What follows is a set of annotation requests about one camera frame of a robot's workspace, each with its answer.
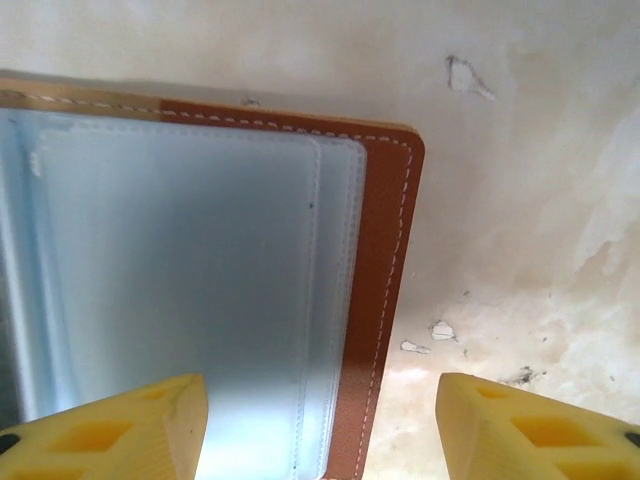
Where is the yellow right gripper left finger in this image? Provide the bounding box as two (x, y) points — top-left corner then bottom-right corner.
(0, 372), (210, 480)

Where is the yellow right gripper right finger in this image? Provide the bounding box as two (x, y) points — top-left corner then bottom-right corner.
(437, 372), (640, 480)

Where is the brown leather card holder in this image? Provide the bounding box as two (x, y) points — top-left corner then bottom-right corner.
(0, 69), (427, 480)

